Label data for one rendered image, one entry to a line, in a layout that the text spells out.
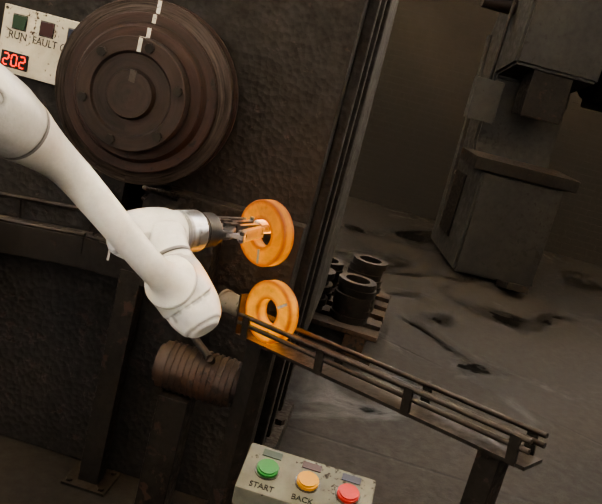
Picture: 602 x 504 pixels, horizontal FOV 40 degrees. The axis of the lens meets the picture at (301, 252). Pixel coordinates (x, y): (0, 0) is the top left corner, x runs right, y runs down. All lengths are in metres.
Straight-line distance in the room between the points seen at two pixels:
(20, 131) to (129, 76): 0.88
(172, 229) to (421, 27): 6.67
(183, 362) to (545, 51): 4.50
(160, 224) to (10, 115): 0.51
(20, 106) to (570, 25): 5.25
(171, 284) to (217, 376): 0.63
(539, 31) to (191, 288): 4.84
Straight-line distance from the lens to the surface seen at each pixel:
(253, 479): 1.50
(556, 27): 6.13
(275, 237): 1.83
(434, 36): 8.13
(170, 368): 2.09
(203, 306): 1.52
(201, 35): 2.11
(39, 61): 2.41
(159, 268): 1.45
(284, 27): 2.22
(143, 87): 2.05
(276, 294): 1.95
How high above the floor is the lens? 1.34
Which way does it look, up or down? 14 degrees down
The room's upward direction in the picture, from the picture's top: 15 degrees clockwise
